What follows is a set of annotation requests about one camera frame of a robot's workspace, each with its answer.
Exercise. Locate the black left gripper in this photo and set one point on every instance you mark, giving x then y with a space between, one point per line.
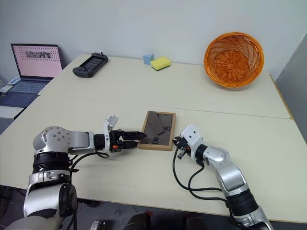
116 140

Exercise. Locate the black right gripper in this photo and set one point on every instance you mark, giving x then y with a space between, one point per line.
183 147

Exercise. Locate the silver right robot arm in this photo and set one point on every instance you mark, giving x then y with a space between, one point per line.
230 172

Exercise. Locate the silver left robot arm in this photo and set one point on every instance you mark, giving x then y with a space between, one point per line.
54 140

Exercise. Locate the yellow green sponge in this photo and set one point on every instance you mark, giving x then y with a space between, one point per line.
160 63

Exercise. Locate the dark rounded shape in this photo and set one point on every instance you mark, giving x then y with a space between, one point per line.
140 221

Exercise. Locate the light blue block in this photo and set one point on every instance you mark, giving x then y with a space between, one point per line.
148 58

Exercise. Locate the black handheld controller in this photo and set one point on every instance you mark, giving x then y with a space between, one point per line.
90 65

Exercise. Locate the orange wicker basket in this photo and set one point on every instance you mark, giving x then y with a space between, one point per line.
233 60

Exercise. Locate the blue laptop with pink screen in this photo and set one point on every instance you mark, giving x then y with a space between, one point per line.
36 62

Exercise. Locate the grey partition panel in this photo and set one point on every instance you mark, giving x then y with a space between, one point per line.
293 91

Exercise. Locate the white box with blue label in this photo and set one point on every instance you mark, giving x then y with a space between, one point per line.
9 83

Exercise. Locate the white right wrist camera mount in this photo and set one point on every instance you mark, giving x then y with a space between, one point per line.
193 135

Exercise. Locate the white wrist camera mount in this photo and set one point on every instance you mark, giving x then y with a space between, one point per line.
193 135
109 124

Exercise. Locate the wooden picture frame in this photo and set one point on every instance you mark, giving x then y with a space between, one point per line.
158 130

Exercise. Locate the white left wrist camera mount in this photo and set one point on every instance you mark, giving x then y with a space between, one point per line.
109 124

